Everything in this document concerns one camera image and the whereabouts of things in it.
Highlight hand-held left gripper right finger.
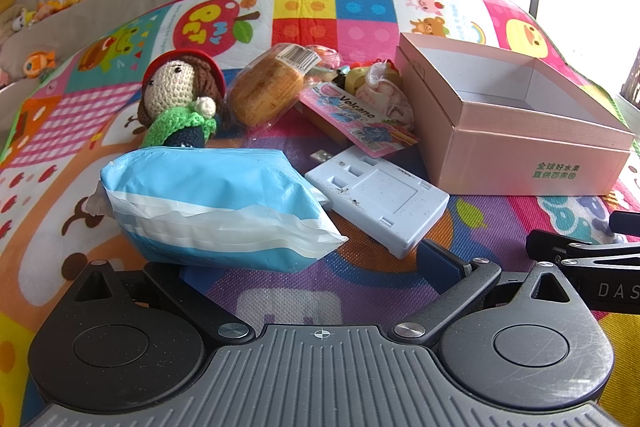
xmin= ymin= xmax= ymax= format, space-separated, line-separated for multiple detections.
xmin=392 ymin=238 xmax=583 ymax=344

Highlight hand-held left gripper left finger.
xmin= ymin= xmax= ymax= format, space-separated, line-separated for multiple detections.
xmin=74 ymin=259 xmax=257 ymax=345

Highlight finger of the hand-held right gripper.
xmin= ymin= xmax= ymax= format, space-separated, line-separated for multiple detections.
xmin=610 ymin=211 xmax=640 ymax=234
xmin=526 ymin=229 xmax=640 ymax=269

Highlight pale blue plastic adapter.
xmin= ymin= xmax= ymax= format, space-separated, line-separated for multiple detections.
xmin=304 ymin=146 xmax=451 ymax=261

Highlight blue tissue pack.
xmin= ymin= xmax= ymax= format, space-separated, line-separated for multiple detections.
xmin=86 ymin=146 xmax=350 ymax=269

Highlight pink cardboard box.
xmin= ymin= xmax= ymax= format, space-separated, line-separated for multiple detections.
xmin=395 ymin=32 xmax=637 ymax=198

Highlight pink white bundle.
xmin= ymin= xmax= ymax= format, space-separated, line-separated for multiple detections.
xmin=364 ymin=64 xmax=416 ymax=130

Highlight pink carded toy pack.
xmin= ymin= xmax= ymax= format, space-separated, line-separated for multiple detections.
xmin=299 ymin=79 xmax=420 ymax=158

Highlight crochet doll with red hat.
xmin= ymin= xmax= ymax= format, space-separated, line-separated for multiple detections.
xmin=131 ymin=49 xmax=232 ymax=150

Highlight bread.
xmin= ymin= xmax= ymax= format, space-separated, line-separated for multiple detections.
xmin=227 ymin=43 xmax=322 ymax=134

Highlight colourful cartoon play mat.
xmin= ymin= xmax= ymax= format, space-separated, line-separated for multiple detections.
xmin=0 ymin=0 xmax=640 ymax=427

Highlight orange fish plush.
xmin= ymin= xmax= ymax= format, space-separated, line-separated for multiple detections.
xmin=22 ymin=50 xmax=57 ymax=78

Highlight white plush toy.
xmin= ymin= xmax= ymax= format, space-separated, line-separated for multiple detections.
xmin=10 ymin=7 xmax=32 ymax=32

